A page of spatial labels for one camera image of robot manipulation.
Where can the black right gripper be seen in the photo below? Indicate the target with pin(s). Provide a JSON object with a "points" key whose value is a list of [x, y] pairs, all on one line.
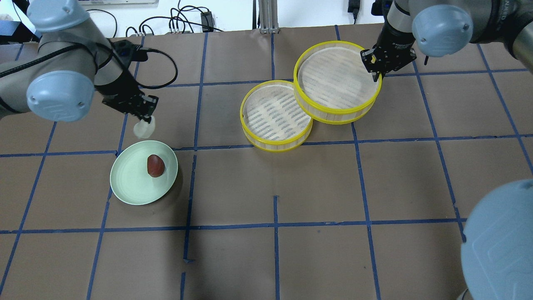
{"points": [[395, 43]]}

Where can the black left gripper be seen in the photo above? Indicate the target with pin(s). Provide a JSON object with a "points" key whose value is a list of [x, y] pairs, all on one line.
{"points": [[118, 86]]}

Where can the white steamed bun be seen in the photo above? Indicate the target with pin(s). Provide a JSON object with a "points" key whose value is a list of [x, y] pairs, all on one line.
{"points": [[144, 129]]}

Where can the yellow steamer layer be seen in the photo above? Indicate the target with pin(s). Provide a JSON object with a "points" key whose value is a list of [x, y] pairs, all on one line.
{"points": [[332, 85], [272, 119]]}

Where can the brown steamed bun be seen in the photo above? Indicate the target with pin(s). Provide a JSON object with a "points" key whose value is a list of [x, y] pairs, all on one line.
{"points": [[155, 166]]}

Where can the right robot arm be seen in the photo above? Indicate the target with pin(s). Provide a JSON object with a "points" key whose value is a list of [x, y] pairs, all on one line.
{"points": [[444, 27]]}

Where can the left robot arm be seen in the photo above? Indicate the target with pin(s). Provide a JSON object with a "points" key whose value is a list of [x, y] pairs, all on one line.
{"points": [[74, 60]]}

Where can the light green plate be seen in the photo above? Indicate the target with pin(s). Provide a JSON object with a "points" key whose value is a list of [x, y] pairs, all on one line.
{"points": [[129, 179]]}

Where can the black power adapter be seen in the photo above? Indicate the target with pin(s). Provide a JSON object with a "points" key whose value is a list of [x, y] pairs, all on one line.
{"points": [[207, 21]]}

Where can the aluminium frame post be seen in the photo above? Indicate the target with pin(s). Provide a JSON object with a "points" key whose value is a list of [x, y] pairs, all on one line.
{"points": [[268, 17]]}

